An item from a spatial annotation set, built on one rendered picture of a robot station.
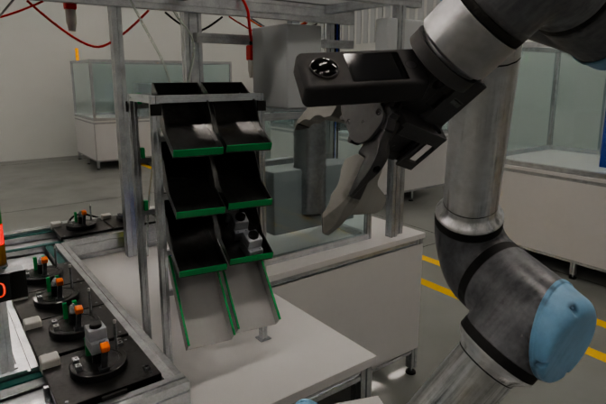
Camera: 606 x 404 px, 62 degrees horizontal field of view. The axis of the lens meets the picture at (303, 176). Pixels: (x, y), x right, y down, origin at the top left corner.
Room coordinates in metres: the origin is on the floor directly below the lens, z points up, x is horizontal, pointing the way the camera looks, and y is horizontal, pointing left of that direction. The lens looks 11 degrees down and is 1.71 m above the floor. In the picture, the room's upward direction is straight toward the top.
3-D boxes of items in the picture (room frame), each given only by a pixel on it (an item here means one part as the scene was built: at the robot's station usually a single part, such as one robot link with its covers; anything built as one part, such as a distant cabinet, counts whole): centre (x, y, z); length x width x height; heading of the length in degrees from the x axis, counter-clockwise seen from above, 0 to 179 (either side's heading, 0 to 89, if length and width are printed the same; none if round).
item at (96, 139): (10.65, 3.11, 1.13); 2.86 x 1.56 x 2.25; 126
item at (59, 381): (1.18, 0.53, 0.96); 0.24 x 0.24 x 0.02; 37
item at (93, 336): (1.19, 0.53, 1.06); 0.08 x 0.04 x 0.07; 37
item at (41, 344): (1.39, 0.68, 1.01); 0.24 x 0.24 x 0.13; 37
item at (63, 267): (1.78, 0.98, 1.01); 0.24 x 0.24 x 0.13; 37
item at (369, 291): (2.61, -0.03, 0.43); 1.11 x 0.68 x 0.86; 127
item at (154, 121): (1.50, 0.31, 1.26); 0.36 x 0.21 x 0.80; 127
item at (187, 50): (2.53, 0.54, 1.56); 0.09 x 0.04 x 1.39; 127
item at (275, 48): (2.47, 0.05, 1.50); 0.38 x 0.21 x 0.88; 37
